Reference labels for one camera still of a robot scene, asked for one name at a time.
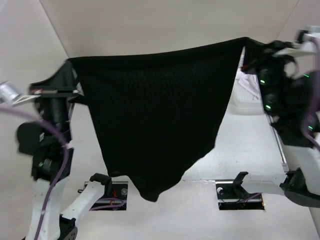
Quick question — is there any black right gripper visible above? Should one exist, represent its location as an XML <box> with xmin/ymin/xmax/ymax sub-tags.
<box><xmin>239</xmin><ymin>36</ymin><xmax>297</xmax><ymax>112</ymax></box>

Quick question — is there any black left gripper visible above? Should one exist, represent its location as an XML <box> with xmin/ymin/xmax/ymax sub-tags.
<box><xmin>32</xmin><ymin>58</ymin><xmax>82</xmax><ymax>140</ymax></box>

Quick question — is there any black tank top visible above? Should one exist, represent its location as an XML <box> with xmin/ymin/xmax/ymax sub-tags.
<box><xmin>44</xmin><ymin>36</ymin><xmax>266</xmax><ymax>203</ymax></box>

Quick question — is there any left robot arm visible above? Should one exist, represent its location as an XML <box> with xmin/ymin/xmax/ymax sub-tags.
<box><xmin>16</xmin><ymin>86</ymin><xmax>112</xmax><ymax>240</ymax></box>

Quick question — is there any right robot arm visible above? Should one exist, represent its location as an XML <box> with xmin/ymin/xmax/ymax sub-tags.
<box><xmin>230</xmin><ymin>35</ymin><xmax>320</xmax><ymax>208</ymax></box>

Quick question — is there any crumpled white tank top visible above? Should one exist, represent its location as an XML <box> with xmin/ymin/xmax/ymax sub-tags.
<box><xmin>235</xmin><ymin>71</ymin><xmax>261</xmax><ymax>100</ymax></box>

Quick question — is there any white plastic mesh basket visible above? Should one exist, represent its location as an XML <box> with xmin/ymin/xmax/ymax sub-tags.
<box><xmin>230</xmin><ymin>48</ymin><xmax>264</xmax><ymax>116</ymax></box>

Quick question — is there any left metal table rail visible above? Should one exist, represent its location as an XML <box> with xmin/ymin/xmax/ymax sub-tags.
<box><xmin>66</xmin><ymin>102</ymin><xmax>75</xmax><ymax>124</ymax></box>

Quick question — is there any metal table rail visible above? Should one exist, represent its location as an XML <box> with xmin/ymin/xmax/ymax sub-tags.
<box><xmin>267</xmin><ymin>116</ymin><xmax>290</xmax><ymax>173</ymax></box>
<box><xmin>66</xmin><ymin>102</ymin><xmax>75</xmax><ymax>124</ymax></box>

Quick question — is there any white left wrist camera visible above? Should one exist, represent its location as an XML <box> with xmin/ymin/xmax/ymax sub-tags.
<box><xmin>0</xmin><ymin>81</ymin><xmax>41</xmax><ymax>108</ymax></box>

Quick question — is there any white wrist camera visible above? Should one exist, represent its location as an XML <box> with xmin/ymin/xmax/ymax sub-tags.
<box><xmin>0</xmin><ymin>81</ymin><xmax>41</xmax><ymax>108</ymax></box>
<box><xmin>273</xmin><ymin>25</ymin><xmax>320</xmax><ymax>58</ymax></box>

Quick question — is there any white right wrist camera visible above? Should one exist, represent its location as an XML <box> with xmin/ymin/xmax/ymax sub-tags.
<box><xmin>273</xmin><ymin>25</ymin><xmax>320</xmax><ymax>58</ymax></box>

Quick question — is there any right metal table rail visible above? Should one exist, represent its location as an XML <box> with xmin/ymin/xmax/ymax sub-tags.
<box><xmin>267</xmin><ymin>116</ymin><xmax>290</xmax><ymax>173</ymax></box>

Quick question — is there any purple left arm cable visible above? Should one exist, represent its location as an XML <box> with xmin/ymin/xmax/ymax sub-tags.
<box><xmin>0</xmin><ymin>106</ymin><xmax>126</xmax><ymax>240</ymax></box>

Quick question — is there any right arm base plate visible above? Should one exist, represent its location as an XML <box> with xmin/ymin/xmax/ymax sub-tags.
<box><xmin>215</xmin><ymin>180</ymin><xmax>265</xmax><ymax>211</ymax></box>

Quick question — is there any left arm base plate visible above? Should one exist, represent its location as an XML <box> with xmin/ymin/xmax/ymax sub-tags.
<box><xmin>90</xmin><ymin>181</ymin><xmax>129</xmax><ymax>211</ymax></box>

